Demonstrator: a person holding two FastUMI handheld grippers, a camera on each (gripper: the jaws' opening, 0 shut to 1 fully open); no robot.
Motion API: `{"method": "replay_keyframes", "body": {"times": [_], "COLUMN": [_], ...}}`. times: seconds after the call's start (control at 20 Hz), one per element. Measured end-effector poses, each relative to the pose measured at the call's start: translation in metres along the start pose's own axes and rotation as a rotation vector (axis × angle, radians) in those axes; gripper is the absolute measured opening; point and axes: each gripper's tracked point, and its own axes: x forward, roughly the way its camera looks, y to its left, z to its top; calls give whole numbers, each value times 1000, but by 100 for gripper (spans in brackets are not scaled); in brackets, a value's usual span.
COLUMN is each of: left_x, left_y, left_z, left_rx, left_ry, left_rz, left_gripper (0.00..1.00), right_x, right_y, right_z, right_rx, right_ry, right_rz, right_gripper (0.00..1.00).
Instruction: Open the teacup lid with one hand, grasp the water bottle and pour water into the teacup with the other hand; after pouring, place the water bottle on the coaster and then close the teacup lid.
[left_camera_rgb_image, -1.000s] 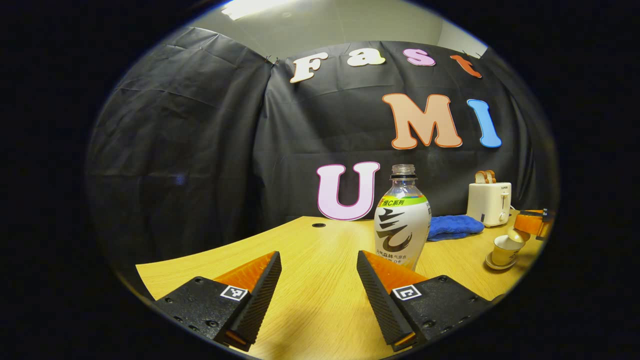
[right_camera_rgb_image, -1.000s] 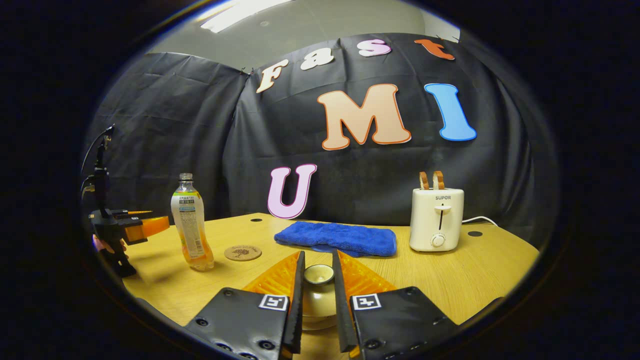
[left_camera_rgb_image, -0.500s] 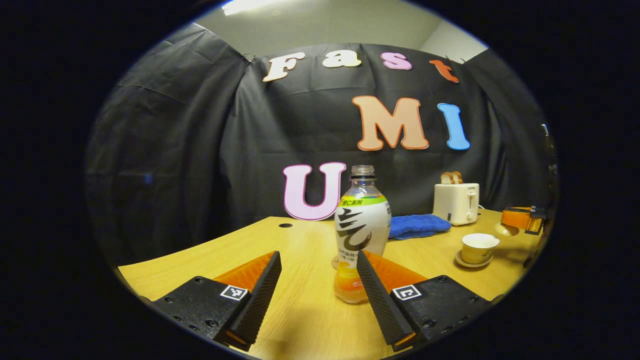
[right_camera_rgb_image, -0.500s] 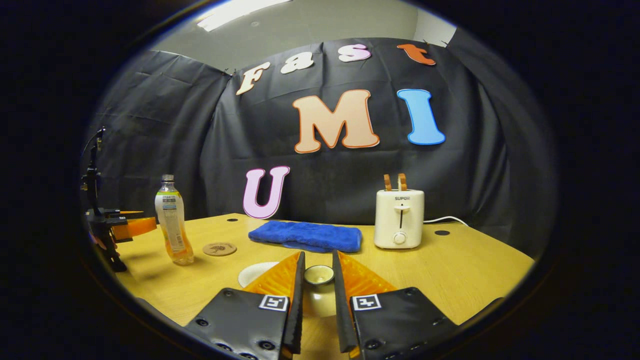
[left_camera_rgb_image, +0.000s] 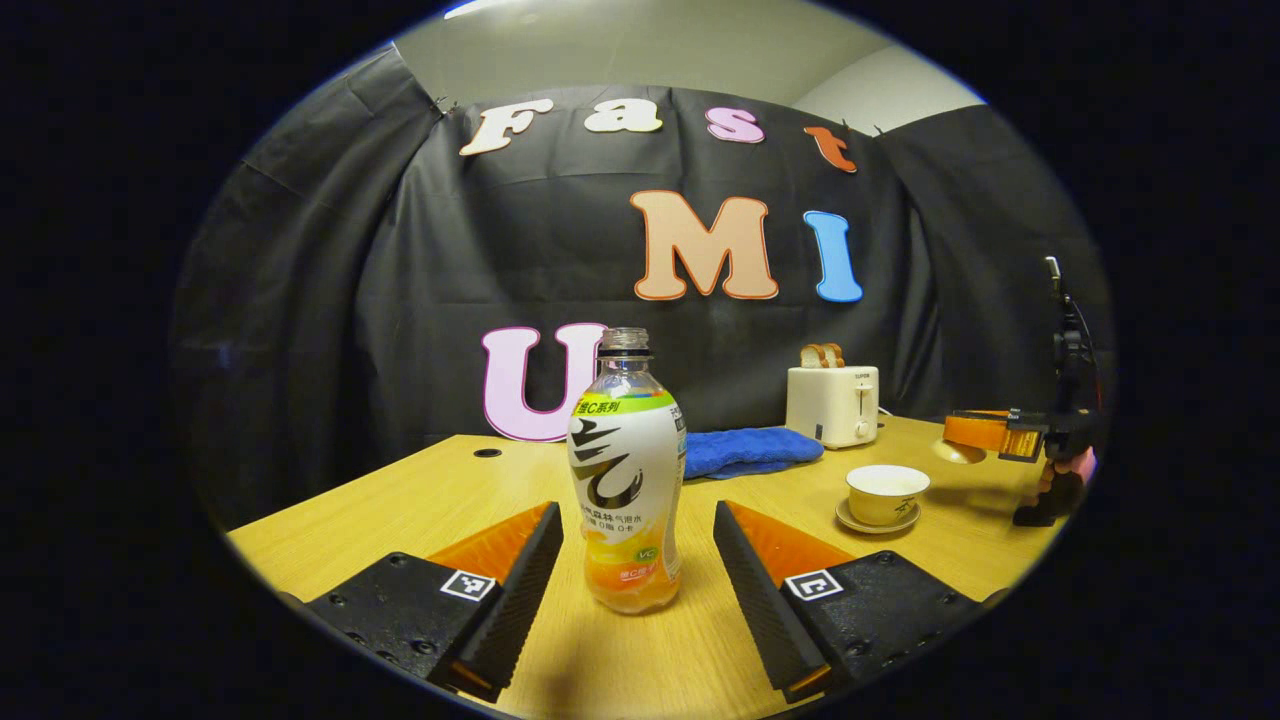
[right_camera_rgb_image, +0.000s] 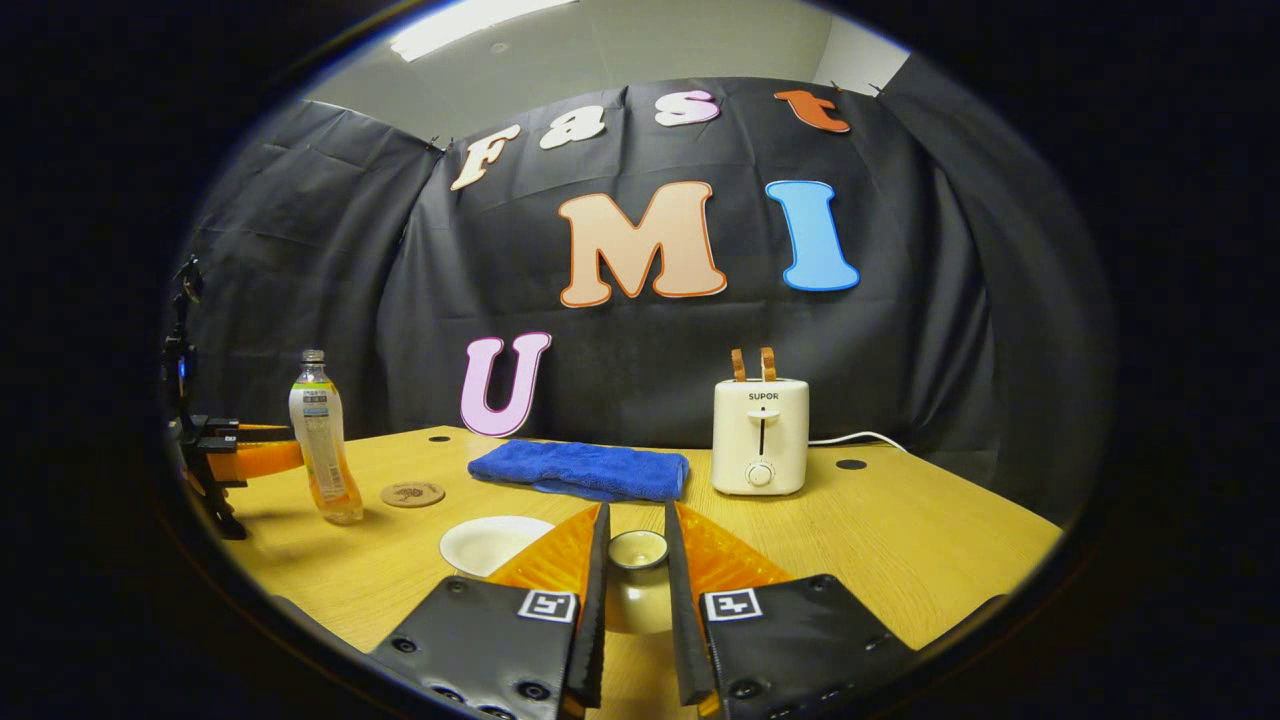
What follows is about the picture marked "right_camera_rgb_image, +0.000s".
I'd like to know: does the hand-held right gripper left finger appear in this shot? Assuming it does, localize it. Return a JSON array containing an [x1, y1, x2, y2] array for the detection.
[[370, 502, 612, 720]]

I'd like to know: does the white toaster cable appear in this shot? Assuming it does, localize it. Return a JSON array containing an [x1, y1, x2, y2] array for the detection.
[[807, 431, 911, 454]]

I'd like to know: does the black backdrop cloth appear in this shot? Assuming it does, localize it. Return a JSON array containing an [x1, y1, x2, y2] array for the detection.
[[163, 77, 1113, 523]]

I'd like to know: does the clear labelled water bottle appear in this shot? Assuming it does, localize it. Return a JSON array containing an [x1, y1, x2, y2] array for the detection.
[[288, 349, 366, 526]]

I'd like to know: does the blue folded towel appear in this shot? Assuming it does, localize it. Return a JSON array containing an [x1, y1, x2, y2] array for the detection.
[[467, 438, 692, 504]]

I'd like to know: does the cream ceramic teacup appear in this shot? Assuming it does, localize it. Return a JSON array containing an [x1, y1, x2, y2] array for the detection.
[[439, 515, 557, 579]]

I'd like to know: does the white toaster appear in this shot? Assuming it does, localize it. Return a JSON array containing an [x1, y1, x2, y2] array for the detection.
[[710, 377, 811, 498]]

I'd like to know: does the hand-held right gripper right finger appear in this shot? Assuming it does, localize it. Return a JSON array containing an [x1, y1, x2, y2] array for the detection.
[[663, 500, 916, 720]]

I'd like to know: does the round cork coaster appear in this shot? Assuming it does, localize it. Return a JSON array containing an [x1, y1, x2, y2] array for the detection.
[[380, 481, 447, 510]]

